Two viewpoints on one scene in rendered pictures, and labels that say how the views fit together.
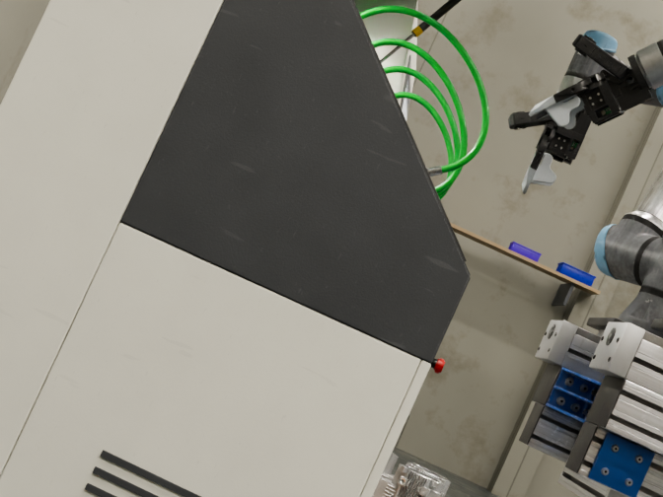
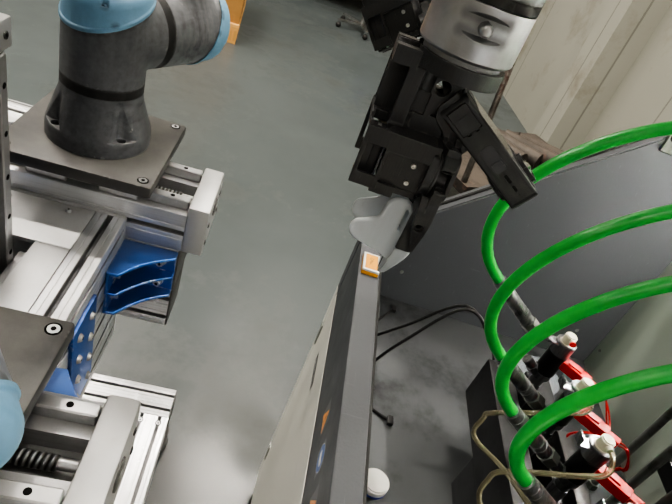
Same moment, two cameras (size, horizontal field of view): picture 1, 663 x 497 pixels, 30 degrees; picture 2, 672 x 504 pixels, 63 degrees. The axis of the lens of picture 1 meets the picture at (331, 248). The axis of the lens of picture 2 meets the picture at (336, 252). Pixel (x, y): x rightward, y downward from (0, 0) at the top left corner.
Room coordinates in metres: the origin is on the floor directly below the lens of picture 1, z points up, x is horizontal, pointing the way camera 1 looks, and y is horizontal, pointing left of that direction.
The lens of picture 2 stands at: (2.94, -0.45, 1.50)
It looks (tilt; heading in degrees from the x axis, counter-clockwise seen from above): 35 degrees down; 168
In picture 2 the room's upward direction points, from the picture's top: 22 degrees clockwise
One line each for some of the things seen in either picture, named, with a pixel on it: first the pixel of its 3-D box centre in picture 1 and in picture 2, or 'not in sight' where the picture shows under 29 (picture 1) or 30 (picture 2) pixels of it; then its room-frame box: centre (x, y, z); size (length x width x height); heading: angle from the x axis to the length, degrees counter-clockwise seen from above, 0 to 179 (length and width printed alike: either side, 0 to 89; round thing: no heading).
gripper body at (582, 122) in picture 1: (563, 130); (421, 123); (2.51, -0.33, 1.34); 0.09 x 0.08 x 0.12; 85
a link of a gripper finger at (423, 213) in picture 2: not in sight; (420, 205); (2.54, -0.31, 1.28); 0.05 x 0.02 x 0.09; 175
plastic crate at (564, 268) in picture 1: (574, 274); not in sight; (11.52, -2.18, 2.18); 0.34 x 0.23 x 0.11; 90
